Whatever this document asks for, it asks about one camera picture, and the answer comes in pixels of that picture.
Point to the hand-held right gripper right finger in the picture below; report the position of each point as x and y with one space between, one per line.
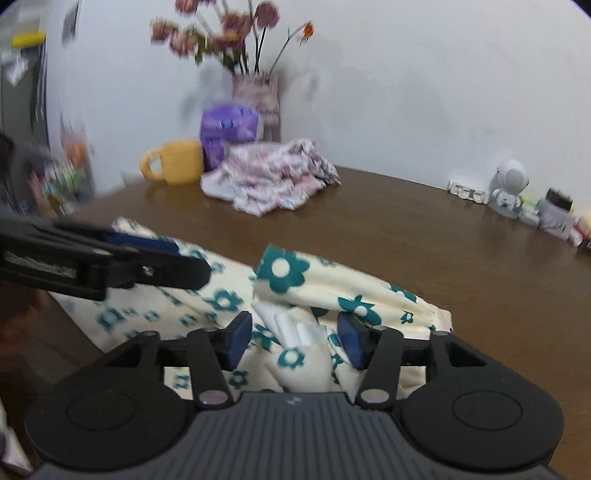
349 342

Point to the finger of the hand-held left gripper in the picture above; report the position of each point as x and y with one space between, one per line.
138 242
175 272

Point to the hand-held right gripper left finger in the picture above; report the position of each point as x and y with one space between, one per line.
240 340

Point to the cream dress with teal flowers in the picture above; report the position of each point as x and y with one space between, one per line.
286 272

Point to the colourful packet rack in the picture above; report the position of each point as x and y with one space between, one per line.
64 175

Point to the yellow mug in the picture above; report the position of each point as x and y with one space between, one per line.
182 164

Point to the purple tissue pack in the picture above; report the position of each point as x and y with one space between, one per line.
214 154
228 123

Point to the pink floral garment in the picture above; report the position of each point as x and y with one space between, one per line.
272 180

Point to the grey cabinet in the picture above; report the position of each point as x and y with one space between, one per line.
21 101

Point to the purple mottled vase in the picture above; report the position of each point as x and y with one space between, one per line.
256 97

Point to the white block row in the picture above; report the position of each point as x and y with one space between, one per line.
468 193

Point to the green white packet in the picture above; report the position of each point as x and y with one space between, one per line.
528 211

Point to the white astronaut figurine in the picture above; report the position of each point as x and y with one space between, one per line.
510 180

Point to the dried rose bouquet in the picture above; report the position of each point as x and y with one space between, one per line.
231 27

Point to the grey tin box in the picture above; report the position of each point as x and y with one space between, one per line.
556 224

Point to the pink white tube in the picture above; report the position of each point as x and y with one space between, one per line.
577 236

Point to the black charger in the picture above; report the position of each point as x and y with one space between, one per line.
558 199

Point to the black flat box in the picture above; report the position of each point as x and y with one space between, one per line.
586 242

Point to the wall notice paper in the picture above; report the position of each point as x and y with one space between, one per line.
70 21

